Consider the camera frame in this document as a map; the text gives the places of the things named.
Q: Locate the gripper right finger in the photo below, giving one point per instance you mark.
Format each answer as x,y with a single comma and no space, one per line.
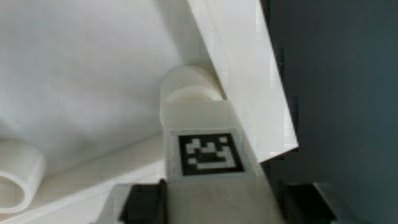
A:
311,205

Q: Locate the white square table top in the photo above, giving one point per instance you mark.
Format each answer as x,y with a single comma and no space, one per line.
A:
88,52

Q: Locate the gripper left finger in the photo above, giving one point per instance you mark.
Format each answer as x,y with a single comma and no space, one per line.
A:
137,204

